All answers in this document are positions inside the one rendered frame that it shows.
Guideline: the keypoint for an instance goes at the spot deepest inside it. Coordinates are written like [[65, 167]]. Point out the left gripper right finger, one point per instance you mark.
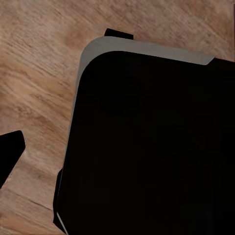
[[227, 146]]

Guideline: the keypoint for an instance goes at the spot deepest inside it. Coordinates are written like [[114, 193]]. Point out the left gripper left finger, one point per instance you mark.
[[12, 146]]

